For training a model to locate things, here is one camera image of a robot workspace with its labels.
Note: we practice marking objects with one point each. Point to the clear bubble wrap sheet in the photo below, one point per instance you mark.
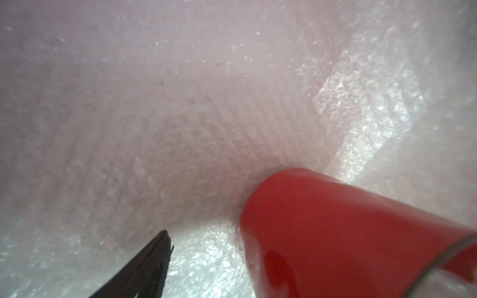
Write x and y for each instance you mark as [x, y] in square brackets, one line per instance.
[120, 119]

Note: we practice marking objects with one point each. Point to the red ceramic mug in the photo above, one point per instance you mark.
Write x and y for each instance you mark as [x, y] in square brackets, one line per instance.
[308, 235]

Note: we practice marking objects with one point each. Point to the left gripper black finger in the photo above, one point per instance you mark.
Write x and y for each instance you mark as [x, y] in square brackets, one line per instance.
[145, 275]

